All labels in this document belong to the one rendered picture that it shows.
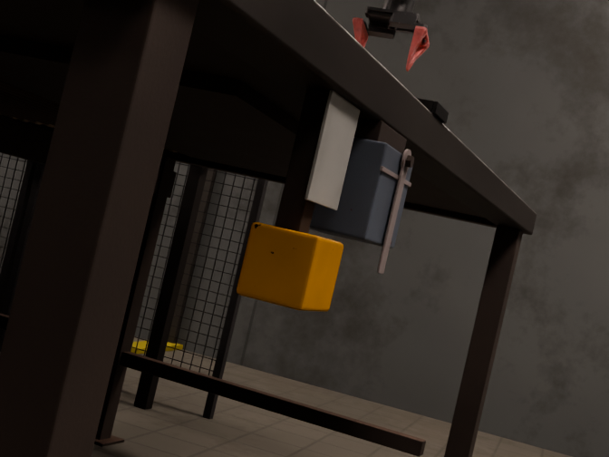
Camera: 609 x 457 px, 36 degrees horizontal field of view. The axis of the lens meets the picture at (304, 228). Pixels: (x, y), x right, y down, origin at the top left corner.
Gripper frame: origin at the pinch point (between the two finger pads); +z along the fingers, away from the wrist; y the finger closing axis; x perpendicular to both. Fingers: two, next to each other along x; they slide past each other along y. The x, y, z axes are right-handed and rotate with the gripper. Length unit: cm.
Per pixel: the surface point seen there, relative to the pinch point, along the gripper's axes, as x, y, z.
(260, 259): 64, -10, 55
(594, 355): -317, -57, -16
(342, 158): 59, -14, 41
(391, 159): 50, -18, 37
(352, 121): 59, -14, 36
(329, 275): 59, -17, 54
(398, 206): 43, -19, 40
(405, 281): -313, 41, -30
